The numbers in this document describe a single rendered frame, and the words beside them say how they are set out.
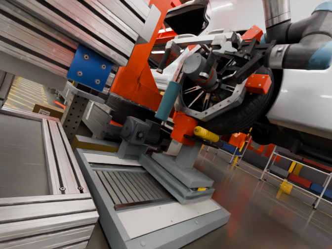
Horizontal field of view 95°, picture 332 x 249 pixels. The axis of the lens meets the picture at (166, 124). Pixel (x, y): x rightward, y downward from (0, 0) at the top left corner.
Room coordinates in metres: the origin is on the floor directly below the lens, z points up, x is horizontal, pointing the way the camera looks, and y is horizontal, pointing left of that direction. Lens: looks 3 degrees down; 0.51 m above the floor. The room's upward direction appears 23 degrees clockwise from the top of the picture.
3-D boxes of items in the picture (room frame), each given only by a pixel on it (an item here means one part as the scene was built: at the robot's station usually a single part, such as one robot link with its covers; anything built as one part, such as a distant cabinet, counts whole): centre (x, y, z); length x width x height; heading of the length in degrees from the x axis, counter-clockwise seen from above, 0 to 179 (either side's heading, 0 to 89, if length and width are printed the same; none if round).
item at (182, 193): (1.15, -0.22, 0.13); 0.50 x 0.36 x 0.10; 45
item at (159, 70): (0.96, 0.17, 0.83); 0.04 x 0.04 x 0.16
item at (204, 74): (0.72, -0.07, 0.83); 0.04 x 0.04 x 0.16
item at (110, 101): (1.77, 0.38, 0.39); 0.66 x 0.66 x 0.24
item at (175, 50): (0.98, 0.15, 0.93); 0.09 x 0.05 x 0.05; 135
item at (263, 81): (0.79, -0.34, 0.85); 0.09 x 0.08 x 0.07; 45
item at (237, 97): (1.01, -0.12, 0.85); 0.54 x 0.07 x 0.54; 45
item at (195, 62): (0.96, -0.07, 0.85); 0.21 x 0.14 x 0.14; 135
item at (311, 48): (0.48, -0.31, 0.85); 0.11 x 0.08 x 0.09; 45
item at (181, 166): (1.13, -0.24, 0.32); 0.40 x 0.30 x 0.28; 45
